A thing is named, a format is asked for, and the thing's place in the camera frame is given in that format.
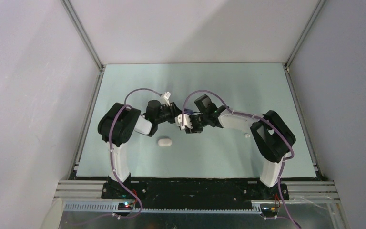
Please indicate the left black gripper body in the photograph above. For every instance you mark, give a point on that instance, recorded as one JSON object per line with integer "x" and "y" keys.
{"x": 167, "y": 114}

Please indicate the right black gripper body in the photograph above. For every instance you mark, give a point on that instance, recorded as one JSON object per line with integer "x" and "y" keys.
{"x": 198, "y": 122}

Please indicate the purple earbud charging case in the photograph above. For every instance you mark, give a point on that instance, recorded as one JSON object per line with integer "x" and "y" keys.
{"x": 188, "y": 111}

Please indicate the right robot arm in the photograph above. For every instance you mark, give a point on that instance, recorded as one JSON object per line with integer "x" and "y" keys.
{"x": 272, "y": 136}

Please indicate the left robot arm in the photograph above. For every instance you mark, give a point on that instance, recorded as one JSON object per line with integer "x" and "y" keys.
{"x": 118, "y": 124}

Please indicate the white earbud charging case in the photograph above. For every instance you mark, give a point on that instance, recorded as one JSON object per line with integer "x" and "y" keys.
{"x": 164, "y": 142}

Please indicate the left controller board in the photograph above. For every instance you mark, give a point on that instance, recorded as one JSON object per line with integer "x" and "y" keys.
{"x": 126, "y": 206}

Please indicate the controller board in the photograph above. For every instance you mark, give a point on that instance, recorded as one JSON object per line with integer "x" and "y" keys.
{"x": 269, "y": 213}
{"x": 126, "y": 206}

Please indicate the right controller board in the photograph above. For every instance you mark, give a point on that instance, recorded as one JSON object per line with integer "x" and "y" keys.
{"x": 269, "y": 213}

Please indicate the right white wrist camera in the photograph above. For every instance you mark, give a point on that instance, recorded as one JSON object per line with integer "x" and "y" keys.
{"x": 183, "y": 121}

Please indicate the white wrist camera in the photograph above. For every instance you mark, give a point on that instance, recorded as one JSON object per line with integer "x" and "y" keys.
{"x": 183, "y": 121}
{"x": 165, "y": 98}

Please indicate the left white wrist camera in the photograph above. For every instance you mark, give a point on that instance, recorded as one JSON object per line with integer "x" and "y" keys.
{"x": 165, "y": 98}

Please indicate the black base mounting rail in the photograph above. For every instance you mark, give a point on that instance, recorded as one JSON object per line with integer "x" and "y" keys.
{"x": 193, "y": 193}

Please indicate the left aluminium frame post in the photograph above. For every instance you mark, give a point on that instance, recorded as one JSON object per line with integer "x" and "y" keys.
{"x": 80, "y": 29}

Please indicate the aluminium frame post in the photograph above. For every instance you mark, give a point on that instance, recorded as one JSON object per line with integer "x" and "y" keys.
{"x": 305, "y": 31}
{"x": 80, "y": 29}

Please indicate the right aluminium frame post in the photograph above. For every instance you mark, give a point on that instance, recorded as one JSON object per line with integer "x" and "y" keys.
{"x": 305, "y": 31}

